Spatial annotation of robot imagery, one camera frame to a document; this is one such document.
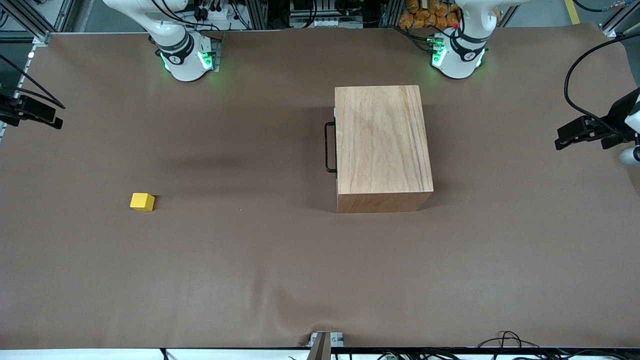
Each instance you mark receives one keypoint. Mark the yellow wooden block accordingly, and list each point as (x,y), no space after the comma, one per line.
(142,202)

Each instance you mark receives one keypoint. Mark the metal table clamp bracket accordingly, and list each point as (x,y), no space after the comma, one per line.
(325,342)

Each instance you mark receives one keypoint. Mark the grey electronics box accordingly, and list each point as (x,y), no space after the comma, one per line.
(320,12)

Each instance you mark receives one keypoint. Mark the aluminium frame rail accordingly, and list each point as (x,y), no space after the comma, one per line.
(35,20)
(620,20)

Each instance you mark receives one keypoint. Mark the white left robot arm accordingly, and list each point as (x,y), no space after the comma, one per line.
(457,60)

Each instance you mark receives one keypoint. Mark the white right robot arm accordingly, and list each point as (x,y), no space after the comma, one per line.
(182,55)

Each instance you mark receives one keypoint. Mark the wooden cabinet box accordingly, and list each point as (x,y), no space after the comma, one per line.
(380,150)

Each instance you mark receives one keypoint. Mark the brown table cover mat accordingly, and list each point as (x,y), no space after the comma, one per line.
(250,260)

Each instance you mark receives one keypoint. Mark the orange bag pile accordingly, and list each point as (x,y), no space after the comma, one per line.
(425,15)

